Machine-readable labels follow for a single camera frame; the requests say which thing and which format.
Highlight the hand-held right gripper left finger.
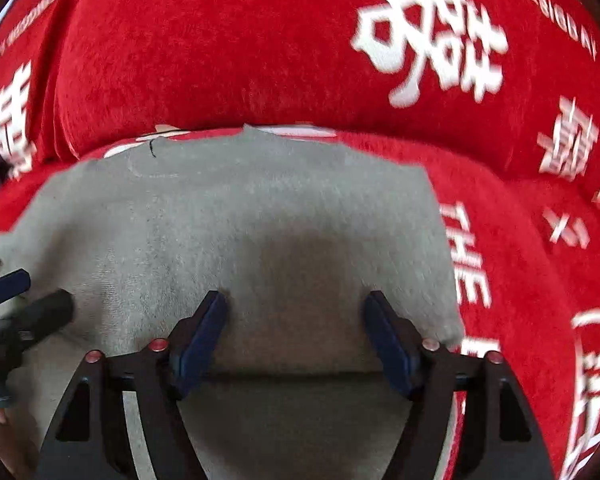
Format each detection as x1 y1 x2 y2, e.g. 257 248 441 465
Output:
34 290 228 480

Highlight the red printed blanket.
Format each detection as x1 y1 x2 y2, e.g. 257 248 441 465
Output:
0 0 600 480

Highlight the grey small garment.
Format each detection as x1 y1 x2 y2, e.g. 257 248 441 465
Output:
0 124 465 480

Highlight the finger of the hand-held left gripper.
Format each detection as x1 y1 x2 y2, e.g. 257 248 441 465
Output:
0 289 75 350
0 269 32 312

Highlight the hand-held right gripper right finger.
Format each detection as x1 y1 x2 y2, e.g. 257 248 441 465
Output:
364 290 556 480

